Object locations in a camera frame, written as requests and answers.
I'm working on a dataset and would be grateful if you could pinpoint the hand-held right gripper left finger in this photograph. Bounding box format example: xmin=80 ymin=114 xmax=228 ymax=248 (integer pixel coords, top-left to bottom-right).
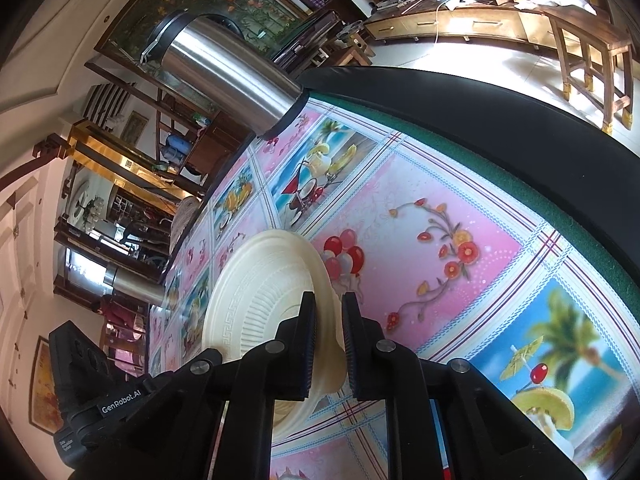
xmin=70 ymin=291 xmax=318 ymax=480

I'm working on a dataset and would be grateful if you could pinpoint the glass coffee table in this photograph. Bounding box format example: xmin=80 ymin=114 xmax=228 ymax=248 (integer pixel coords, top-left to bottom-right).
xmin=272 ymin=10 xmax=377 ymax=68

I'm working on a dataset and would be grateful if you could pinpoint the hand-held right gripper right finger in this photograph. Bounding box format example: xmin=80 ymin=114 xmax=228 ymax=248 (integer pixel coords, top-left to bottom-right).
xmin=341 ymin=291 xmax=587 ymax=480

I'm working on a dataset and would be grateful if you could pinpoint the slim steel thermos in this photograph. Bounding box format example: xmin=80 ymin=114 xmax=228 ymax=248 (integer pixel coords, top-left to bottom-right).
xmin=102 ymin=265 xmax=167 ymax=307

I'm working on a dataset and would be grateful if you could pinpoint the framed landscape painting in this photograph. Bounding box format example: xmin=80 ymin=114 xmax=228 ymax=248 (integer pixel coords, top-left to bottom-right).
xmin=29 ymin=336 xmax=66 ymax=436

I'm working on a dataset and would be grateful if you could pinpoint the blue plastic jug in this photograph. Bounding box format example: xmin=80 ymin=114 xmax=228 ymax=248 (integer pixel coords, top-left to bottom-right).
xmin=162 ymin=132 xmax=192 ymax=161

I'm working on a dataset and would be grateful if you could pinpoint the long wooden console cabinet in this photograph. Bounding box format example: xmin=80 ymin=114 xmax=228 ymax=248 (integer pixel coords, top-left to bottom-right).
xmin=364 ymin=0 xmax=561 ymax=47

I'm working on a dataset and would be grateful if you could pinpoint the wooden stool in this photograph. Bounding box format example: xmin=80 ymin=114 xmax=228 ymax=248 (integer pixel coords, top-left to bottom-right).
xmin=547 ymin=7 xmax=633 ymax=135

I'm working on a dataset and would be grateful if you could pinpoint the large steel kettle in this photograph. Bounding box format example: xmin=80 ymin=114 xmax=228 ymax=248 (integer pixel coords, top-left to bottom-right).
xmin=140 ymin=9 xmax=307 ymax=142

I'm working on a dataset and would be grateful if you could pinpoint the cream ribbed plastic bowl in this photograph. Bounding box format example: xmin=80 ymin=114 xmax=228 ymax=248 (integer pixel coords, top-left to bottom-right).
xmin=202 ymin=229 xmax=351 ymax=433

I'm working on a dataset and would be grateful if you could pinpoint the fruit print tablecloth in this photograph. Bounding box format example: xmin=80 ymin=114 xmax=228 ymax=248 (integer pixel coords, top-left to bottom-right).
xmin=147 ymin=97 xmax=626 ymax=480

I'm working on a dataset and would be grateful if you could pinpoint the dark wooden table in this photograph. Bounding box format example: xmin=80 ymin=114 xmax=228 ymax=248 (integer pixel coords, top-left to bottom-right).
xmin=147 ymin=65 xmax=640 ymax=480

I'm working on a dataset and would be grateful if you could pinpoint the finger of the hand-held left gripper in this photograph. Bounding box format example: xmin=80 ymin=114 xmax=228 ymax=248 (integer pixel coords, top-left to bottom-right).
xmin=69 ymin=372 xmax=172 ymax=449

